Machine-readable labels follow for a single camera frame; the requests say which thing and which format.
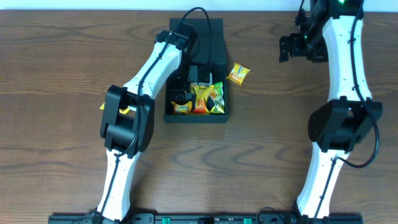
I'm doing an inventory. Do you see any yellow Julie's peanut butter packet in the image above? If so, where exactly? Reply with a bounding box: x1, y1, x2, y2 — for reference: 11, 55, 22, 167
172, 101, 192, 115

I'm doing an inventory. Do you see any yellow Apollo cake packet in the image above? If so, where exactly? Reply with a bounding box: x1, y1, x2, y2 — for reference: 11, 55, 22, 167
190, 82, 214, 100
100, 103, 130, 114

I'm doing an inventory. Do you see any yellow orange snack packet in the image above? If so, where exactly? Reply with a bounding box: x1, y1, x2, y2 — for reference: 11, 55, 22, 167
192, 94, 210, 115

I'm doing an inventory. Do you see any green yellow snack packet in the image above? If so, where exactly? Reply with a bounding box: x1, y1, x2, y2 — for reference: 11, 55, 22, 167
208, 82, 225, 114

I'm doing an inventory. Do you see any black gift box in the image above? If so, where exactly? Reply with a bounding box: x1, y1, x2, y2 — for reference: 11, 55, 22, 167
164, 19, 229, 123

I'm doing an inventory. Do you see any yellow Le-mond biscuit packet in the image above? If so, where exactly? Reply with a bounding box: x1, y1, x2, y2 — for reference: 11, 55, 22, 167
226, 63, 251, 86

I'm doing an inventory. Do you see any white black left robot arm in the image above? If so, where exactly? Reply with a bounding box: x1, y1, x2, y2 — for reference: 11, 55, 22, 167
92, 30, 197, 223

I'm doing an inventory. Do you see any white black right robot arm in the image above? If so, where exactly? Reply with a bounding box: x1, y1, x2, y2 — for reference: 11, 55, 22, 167
279, 0, 382, 223

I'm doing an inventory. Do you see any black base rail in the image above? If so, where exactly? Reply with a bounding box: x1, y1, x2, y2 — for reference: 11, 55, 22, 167
47, 212, 363, 224

